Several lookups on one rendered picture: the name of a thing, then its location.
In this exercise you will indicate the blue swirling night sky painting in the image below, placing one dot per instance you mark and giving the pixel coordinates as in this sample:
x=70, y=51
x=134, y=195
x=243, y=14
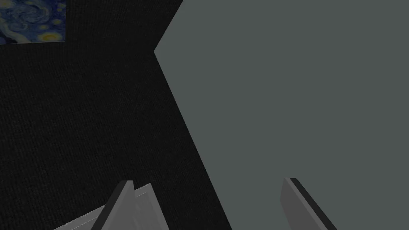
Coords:
x=30, y=20

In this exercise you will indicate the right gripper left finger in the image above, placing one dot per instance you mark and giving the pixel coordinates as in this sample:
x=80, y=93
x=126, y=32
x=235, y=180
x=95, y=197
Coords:
x=121, y=210

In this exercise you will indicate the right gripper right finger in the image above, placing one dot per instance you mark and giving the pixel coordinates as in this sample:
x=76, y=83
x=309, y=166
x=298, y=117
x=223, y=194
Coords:
x=298, y=212

